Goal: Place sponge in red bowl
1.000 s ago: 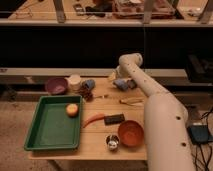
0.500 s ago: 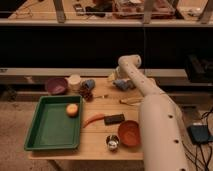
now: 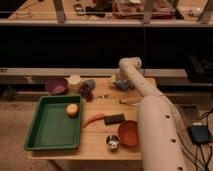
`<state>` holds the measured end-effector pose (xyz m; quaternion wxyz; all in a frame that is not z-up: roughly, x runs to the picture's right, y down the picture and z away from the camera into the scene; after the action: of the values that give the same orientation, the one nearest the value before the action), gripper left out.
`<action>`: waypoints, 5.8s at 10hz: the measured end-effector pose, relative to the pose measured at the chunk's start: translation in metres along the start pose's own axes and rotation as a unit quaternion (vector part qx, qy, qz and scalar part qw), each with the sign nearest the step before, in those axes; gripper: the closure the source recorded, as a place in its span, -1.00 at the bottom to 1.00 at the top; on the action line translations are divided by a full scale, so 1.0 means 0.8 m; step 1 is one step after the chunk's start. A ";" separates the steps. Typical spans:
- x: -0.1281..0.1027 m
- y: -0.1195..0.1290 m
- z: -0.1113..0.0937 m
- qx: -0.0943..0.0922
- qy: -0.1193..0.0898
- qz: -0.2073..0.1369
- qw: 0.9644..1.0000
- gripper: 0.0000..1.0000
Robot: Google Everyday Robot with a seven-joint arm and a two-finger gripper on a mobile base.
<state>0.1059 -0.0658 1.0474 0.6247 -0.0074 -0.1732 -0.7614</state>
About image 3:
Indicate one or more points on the blue sponge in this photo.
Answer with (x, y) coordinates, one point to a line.
(121, 85)

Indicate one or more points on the black rectangular block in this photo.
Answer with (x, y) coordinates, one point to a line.
(114, 119)

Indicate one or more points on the red bowl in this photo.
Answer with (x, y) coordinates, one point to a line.
(128, 133)

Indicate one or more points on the yellow apple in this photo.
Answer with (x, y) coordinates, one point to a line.
(72, 110)

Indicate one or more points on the small metal fork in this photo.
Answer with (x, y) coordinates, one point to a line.
(101, 97)

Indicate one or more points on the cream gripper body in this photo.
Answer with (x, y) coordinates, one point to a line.
(115, 77)

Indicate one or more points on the brown pine cone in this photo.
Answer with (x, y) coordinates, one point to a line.
(86, 93)

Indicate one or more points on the blue cup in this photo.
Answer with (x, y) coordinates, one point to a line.
(88, 84)

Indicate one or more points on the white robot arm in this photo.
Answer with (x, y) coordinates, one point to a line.
(159, 142)

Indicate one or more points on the purple bowl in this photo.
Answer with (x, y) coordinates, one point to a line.
(56, 86)

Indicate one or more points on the orange carrot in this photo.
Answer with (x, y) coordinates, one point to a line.
(92, 119)

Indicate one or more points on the blue foot pedal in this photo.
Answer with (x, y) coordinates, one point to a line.
(199, 134)

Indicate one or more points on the green plastic tray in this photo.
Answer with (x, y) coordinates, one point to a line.
(52, 128)

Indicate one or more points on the wooden table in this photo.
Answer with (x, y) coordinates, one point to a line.
(93, 138)

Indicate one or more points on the white cup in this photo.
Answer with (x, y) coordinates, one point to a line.
(74, 82)

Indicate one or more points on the small metal cup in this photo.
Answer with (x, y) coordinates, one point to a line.
(112, 142)

